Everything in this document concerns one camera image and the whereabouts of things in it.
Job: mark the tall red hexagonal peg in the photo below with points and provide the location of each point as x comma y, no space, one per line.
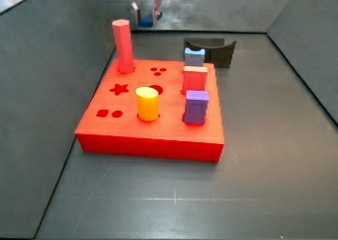
123,41

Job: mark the purple rectangular peg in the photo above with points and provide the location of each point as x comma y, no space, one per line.
195,107

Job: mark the light blue notched peg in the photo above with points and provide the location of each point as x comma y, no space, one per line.
194,57

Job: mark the black curved holder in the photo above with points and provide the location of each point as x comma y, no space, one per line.
219,50

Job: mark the red fixture block with holes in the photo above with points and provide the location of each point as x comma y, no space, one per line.
133,117

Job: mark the blue two-pronged square-circle object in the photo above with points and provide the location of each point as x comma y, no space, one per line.
149,20

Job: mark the yellow cylinder peg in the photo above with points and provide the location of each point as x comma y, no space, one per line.
147,99

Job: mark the red rectangular peg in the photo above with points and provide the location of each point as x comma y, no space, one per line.
194,78

